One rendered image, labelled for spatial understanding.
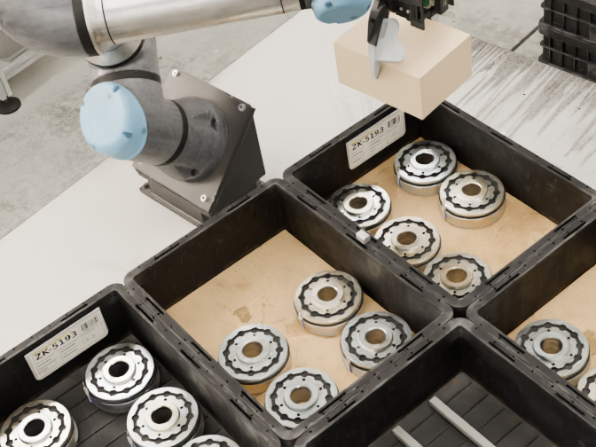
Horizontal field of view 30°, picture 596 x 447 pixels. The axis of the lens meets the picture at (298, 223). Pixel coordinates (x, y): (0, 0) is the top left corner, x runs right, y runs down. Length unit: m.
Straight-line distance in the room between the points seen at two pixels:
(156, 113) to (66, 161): 1.55
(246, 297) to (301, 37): 0.85
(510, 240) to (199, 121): 0.57
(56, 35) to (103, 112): 0.40
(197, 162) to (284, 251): 0.26
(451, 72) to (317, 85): 0.67
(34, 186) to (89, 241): 1.27
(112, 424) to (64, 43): 0.54
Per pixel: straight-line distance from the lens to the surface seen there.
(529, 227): 1.75
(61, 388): 1.68
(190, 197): 1.97
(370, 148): 1.83
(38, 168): 3.38
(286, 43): 2.39
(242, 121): 1.92
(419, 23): 1.55
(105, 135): 1.81
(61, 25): 1.42
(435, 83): 1.61
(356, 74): 1.66
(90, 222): 2.09
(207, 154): 1.91
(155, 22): 1.42
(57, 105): 3.58
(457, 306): 1.52
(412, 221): 1.73
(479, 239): 1.74
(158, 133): 1.83
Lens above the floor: 2.09
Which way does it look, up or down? 45 degrees down
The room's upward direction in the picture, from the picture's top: 11 degrees counter-clockwise
